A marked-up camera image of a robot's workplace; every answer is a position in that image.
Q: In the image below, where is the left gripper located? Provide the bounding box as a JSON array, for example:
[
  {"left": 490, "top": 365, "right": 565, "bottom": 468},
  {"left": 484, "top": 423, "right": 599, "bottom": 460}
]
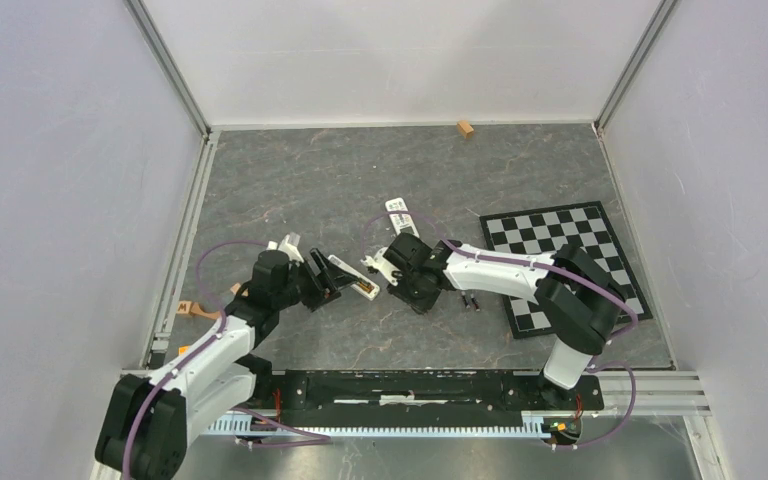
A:
[{"left": 274, "top": 247, "right": 358, "bottom": 312}]

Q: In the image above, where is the white remote control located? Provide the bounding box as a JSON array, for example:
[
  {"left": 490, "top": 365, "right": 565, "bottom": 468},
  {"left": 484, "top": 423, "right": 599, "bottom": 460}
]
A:
[
  {"left": 385, "top": 197, "right": 419, "bottom": 237},
  {"left": 327, "top": 254, "right": 380, "bottom": 301}
]

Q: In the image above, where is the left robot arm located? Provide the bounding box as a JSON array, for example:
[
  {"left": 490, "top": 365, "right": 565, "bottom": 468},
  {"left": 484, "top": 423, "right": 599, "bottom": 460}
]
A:
[{"left": 94, "top": 245, "right": 362, "bottom": 479}]

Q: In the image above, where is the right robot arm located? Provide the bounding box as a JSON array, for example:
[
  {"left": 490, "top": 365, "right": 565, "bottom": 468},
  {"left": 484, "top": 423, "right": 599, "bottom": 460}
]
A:
[{"left": 365, "top": 233, "right": 636, "bottom": 408}]

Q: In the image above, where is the AAA battery right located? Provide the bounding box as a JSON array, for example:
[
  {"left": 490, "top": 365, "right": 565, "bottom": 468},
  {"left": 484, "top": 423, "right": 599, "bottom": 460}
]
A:
[{"left": 470, "top": 293, "right": 481, "bottom": 312}]

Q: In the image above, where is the black white chessboard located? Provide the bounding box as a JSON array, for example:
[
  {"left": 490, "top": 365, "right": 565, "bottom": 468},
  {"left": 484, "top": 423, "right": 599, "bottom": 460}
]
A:
[{"left": 478, "top": 201, "right": 654, "bottom": 340}]

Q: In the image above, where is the wooden arch block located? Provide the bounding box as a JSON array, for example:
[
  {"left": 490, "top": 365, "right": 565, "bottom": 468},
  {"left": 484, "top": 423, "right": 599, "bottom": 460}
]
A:
[{"left": 189, "top": 283, "right": 241, "bottom": 320}]

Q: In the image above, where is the wooden letter block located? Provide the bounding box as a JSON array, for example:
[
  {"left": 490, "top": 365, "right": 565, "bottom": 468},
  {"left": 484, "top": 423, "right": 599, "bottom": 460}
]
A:
[{"left": 176, "top": 301, "right": 194, "bottom": 316}]

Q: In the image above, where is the small wooden block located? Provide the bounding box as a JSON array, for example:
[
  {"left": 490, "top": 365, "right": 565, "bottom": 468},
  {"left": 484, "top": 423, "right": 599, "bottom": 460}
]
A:
[{"left": 456, "top": 120, "right": 475, "bottom": 139}]

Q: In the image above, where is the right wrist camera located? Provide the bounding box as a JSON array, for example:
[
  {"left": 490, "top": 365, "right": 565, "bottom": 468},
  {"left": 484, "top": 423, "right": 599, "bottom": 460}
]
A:
[{"left": 361, "top": 247, "right": 401, "bottom": 286}]

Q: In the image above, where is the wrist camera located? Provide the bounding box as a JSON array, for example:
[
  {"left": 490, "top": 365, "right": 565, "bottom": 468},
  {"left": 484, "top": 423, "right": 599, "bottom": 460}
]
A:
[
  {"left": 276, "top": 232, "right": 305, "bottom": 263},
  {"left": 361, "top": 247, "right": 401, "bottom": 286}
]

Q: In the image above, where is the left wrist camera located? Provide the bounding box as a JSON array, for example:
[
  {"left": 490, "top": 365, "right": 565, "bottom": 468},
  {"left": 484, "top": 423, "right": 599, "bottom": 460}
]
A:
[{"left": 276, "top": 232, "right": 305, "bottom": 263}]

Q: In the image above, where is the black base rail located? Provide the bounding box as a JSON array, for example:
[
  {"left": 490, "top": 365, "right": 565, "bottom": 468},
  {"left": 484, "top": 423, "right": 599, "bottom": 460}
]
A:
[{"left": 244, "top": 369, "right": 605, "bottom": 428}]

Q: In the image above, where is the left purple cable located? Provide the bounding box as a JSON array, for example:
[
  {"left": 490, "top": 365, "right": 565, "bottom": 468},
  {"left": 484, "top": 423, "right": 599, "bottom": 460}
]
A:
[{"left": 122, "top": 240, "right": 332, "bottom": 480}]

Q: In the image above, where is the purple cable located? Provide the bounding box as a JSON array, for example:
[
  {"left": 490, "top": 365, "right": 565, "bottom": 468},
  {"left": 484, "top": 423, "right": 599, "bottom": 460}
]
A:
[
  {"left": 122, "top": 240, "right": 332, "bottom": 480},
  {"left": 359, "top": 210, "right": 640, "bottom": 452}
]

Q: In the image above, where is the slotted cable duct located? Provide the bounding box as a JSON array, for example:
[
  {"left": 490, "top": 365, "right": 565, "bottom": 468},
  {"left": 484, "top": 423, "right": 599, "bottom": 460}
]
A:
[{"left": 198, "top": 413, "right": 551, "bottom": 439}]

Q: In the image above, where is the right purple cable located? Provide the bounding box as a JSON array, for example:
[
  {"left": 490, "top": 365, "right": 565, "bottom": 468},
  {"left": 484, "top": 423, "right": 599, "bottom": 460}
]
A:
[{"left": 359, "top": 210, "right": 640, "bottom": 452}]

